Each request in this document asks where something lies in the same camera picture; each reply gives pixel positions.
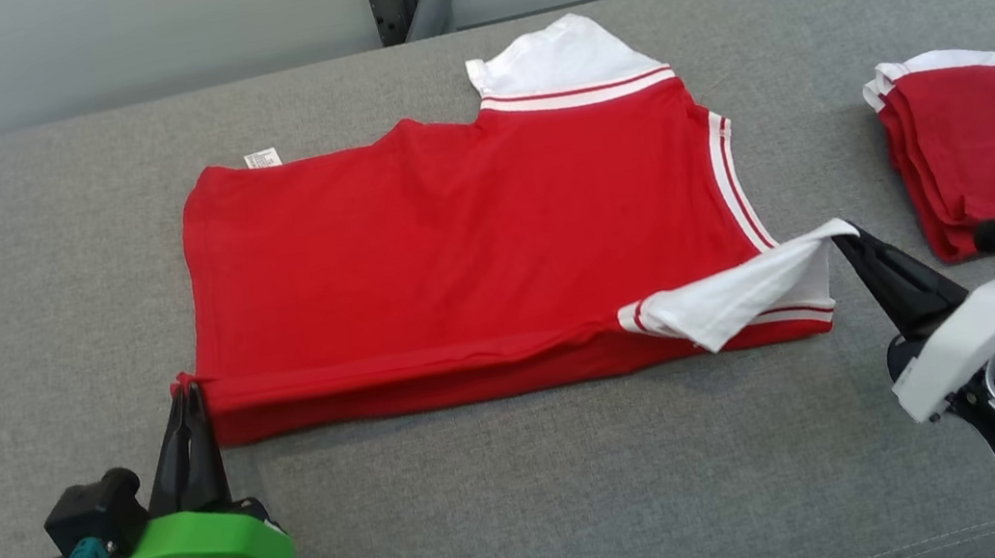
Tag grey fabric sofa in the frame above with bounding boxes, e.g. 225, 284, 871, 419
0, 0, 995, 558

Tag red and white basketball jersey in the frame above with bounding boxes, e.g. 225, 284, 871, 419
128, 0, 879, 456

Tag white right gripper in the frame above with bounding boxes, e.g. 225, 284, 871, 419
831, 201, 995, 432

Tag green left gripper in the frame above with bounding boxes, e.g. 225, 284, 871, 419
72, 374, 296, 558

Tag red shorts with white trim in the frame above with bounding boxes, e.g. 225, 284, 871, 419
858, 41, 995, 274

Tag dark grey post bracket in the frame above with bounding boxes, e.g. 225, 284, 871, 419
364, 0, 410, 49

